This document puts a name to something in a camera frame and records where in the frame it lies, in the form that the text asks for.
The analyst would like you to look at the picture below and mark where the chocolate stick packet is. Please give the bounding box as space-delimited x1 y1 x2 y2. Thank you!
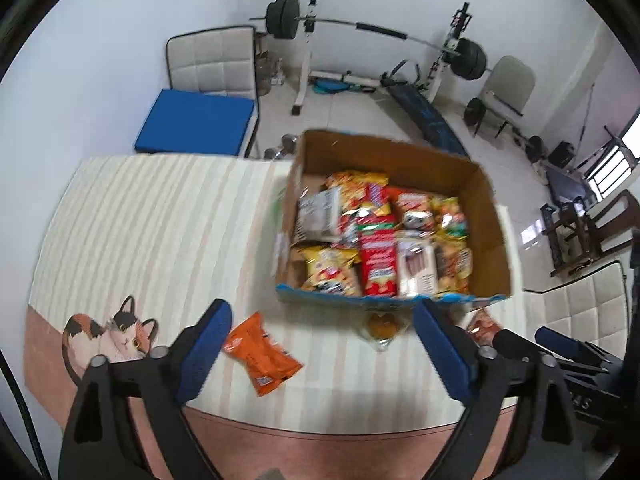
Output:
397 237 438 299

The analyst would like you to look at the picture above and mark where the striped cat print tablecloth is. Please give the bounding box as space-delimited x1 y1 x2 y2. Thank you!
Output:
24 155 462 479

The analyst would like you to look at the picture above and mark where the white padded chair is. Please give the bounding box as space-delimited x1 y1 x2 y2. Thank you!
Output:
524 261 629 359
165 25 260 158

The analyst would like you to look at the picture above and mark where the orange snack packet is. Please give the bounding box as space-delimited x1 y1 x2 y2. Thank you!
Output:
222 312 303 396

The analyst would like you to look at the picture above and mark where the steel dumbbell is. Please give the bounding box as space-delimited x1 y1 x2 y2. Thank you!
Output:
262 133 298 160

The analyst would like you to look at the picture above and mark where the grey chair background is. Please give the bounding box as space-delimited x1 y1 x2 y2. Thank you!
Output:
464 55 536 138

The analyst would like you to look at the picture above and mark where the silver grey snack packet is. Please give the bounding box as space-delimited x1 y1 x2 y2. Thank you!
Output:
294 188 342 244

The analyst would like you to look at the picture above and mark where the blue cushion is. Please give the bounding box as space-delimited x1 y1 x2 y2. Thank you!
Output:
134 89 255 156

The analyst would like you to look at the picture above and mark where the red large snack bag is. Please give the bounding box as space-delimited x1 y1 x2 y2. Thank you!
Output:
360 229 397 297

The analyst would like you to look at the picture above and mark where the dark weight bench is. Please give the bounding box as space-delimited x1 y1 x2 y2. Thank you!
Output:
386 84 469 158

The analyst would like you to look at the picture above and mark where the dark wooden chair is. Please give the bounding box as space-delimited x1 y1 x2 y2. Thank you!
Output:
540 190 639 278

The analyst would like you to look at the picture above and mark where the cardboard box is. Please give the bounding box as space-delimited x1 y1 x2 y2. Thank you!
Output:
274 130 512 309

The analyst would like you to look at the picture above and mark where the yellow cheese snack bag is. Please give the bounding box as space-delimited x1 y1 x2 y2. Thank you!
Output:
324 170 390 217

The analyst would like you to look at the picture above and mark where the brown chocolate wafer packet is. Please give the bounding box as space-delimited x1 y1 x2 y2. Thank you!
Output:
465 308 502 347

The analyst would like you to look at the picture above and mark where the white barbell rack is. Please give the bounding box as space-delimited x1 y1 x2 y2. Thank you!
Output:
291 0 451 116

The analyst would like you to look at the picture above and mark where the clear packet yellow pastry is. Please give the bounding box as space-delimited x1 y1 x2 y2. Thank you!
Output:
359 311 410 352

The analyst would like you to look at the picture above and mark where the white padded chair right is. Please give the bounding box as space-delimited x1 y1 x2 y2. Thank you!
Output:
524 261 629 359

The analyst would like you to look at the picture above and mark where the panda biscuit packet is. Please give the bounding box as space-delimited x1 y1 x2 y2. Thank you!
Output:
393 191 435 232

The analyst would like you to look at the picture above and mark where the barbell with black plates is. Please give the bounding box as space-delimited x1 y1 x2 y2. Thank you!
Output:
250 0 487 80

